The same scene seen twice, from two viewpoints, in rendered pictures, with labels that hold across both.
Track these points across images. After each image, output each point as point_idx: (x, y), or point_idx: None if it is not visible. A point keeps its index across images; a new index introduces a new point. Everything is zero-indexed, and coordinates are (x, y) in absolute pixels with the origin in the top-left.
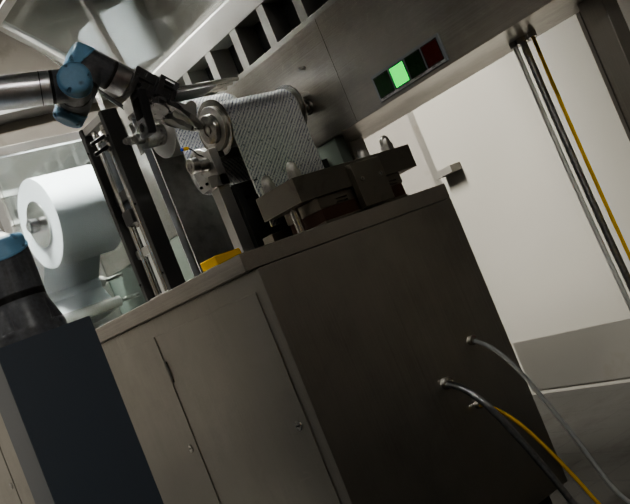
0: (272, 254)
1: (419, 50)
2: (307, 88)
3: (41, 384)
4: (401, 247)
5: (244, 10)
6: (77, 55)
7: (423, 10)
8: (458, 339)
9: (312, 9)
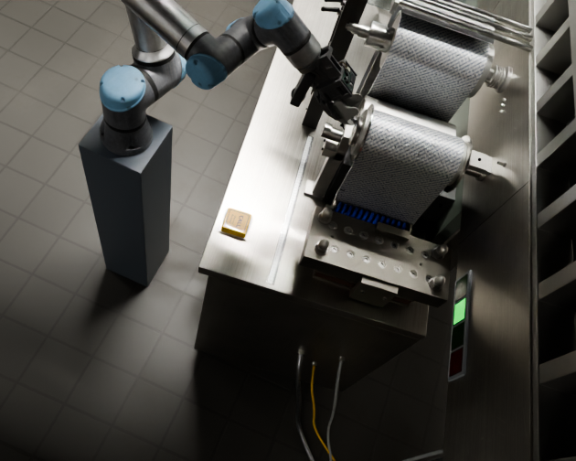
0: (225, 279)
1: (462, 345)
2: (493, 170)
3: (99, 171)
4: (338, 326)
5: None
6: (259, 21)
7: (482, 360)
8: (333, 353)
9: (555, 165)
